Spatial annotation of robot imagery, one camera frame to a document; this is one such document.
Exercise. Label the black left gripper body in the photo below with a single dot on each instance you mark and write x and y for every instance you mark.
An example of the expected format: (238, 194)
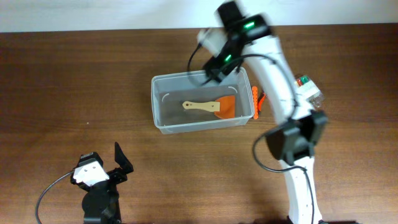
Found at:
(117, 175)

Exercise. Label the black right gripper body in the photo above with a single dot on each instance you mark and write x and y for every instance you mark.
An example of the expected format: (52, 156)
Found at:
(228, 53)

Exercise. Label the orange scraper with wooden handle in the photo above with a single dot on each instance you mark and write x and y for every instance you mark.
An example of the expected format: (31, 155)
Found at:
(223, 108)

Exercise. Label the clear plastic storage container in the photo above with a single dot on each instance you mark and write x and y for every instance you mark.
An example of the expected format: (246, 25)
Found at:
(181, 104)

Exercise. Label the clear pack of coloured clips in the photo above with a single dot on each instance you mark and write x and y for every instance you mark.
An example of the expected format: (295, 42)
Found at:
(308, 89)

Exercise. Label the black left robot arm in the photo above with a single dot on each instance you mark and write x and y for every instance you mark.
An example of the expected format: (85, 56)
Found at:
(101, 202)

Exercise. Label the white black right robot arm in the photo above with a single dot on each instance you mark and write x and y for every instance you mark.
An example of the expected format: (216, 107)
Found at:
(249, 39)

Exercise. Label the orange perforated plastic strip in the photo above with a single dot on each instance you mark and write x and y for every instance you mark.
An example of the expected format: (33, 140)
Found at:
(255, 101)

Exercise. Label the red handled cutting pliers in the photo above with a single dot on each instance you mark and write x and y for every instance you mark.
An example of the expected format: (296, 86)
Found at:
(260, 101)

